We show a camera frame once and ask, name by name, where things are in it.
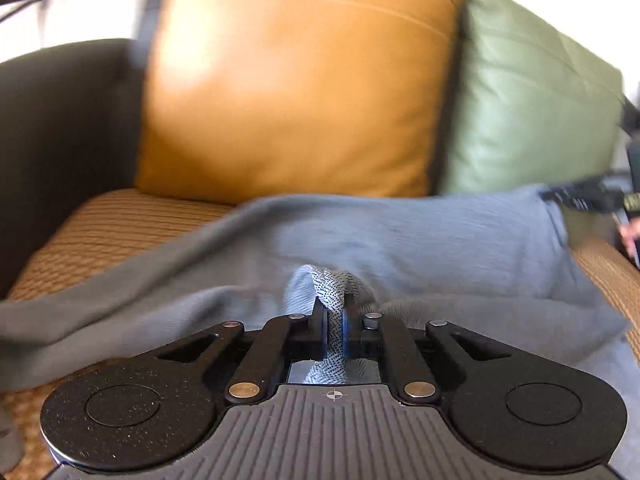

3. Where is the green leather cushion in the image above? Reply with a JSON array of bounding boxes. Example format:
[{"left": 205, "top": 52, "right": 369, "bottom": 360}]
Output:
[{"left": 438, "top": 0, "right": 624, "bottom": 194}]

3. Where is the mustard leather cushion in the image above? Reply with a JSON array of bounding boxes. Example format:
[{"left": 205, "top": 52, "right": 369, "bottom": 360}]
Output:
[{"left": 136, "top": 0, "right": 464, "bottom": 205}]

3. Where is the grey herringbone zip garment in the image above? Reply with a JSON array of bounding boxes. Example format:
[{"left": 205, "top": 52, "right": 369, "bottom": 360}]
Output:
[{"left": 1, "top": 188, "right": 639, "bottom": 479}]

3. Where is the woven brown seat mat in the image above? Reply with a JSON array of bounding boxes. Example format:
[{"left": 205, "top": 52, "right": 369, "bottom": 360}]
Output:
[{"left": 1, "top": 188, "right": 639, "bottom": 479}]

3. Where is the dark grey sofa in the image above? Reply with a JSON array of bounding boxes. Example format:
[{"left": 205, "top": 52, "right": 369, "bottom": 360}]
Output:
[{"left": 0, "top": 0, "right": 174, "bottom": 302}]

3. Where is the person's hand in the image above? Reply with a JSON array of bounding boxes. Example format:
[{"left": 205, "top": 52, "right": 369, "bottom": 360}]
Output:
[{"left": 618, "top": 217, "right": 640, "bottom": 258}]

